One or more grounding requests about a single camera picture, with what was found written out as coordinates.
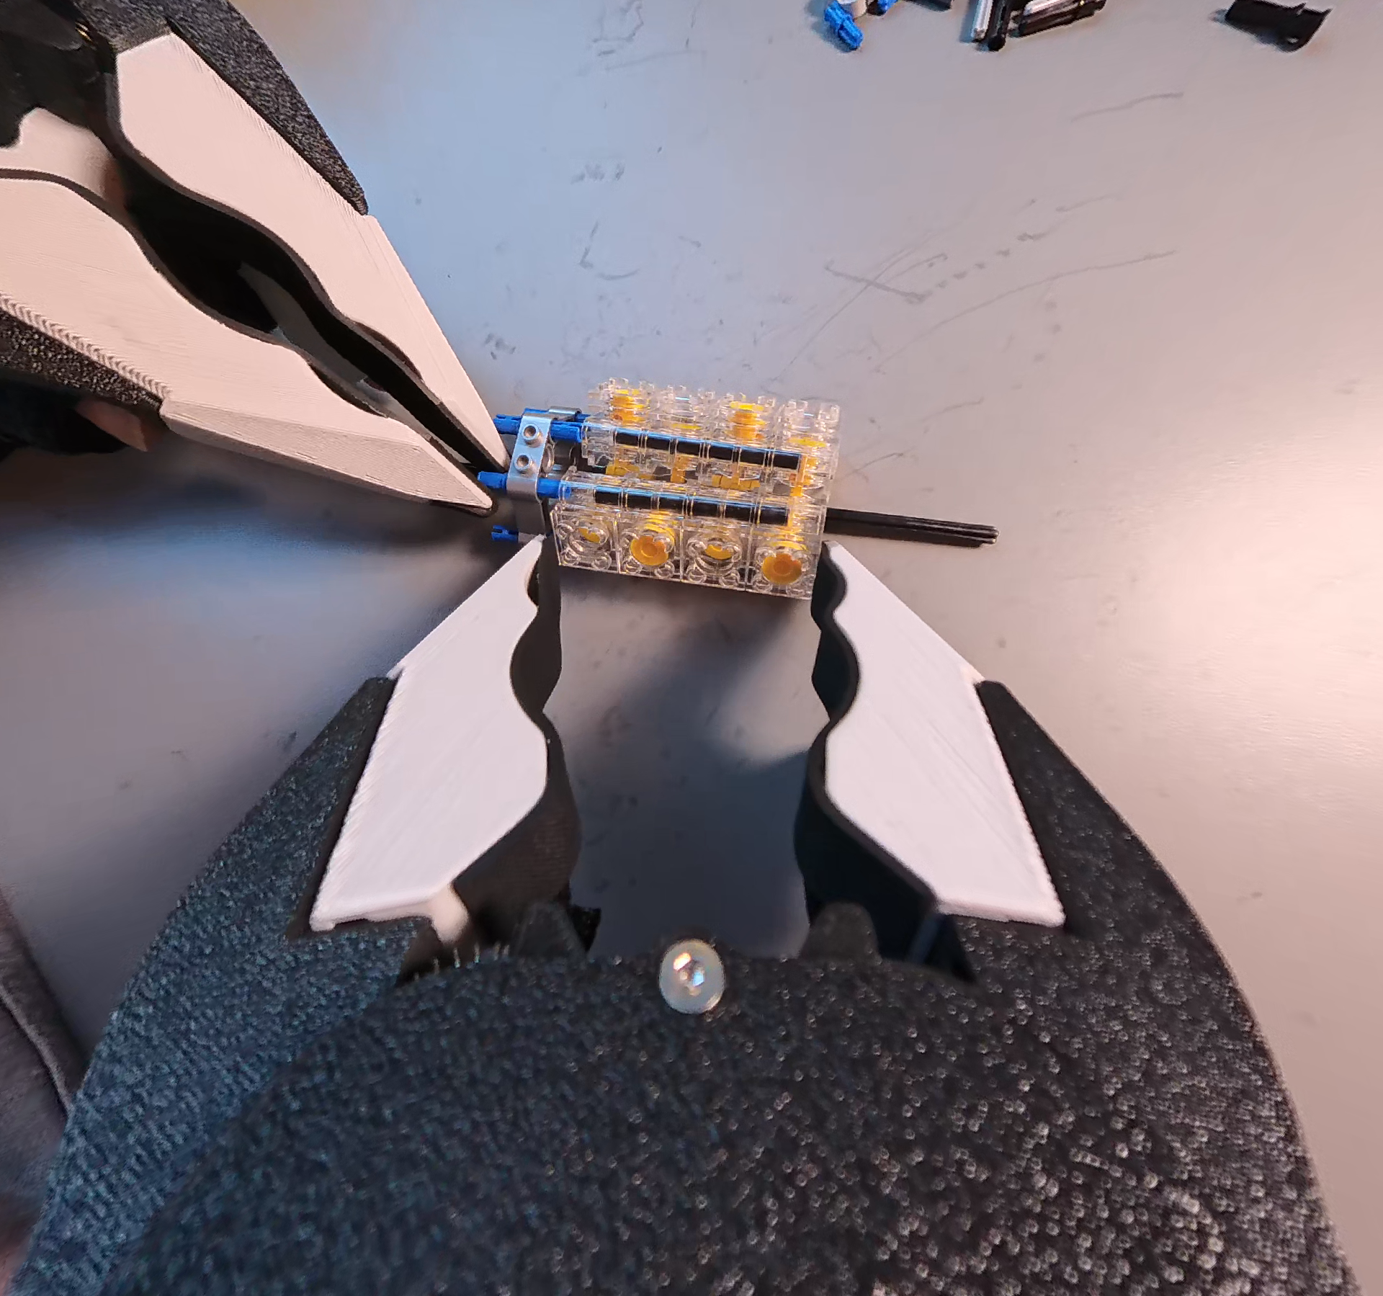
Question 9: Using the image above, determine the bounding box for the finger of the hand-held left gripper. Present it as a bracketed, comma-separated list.
[0, 110, 497, 518]
[113, 30, 512, 477]

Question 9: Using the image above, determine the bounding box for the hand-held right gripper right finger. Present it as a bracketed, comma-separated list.
[803, 542, 1067, 952]

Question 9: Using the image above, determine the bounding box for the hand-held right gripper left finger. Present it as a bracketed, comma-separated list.
[310, 535, 581, 946]

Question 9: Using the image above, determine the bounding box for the clear toy brick engine model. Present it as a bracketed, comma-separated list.
[489, 376, 997, 596]

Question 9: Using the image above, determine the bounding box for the grey desk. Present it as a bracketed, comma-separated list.
[0, 0, 1383, 1296]

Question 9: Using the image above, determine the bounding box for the person's left hand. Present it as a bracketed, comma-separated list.
[0, 380, 167, 458]

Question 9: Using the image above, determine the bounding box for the black toy connector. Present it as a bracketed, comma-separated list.
[1227, 0, 1332, 52]

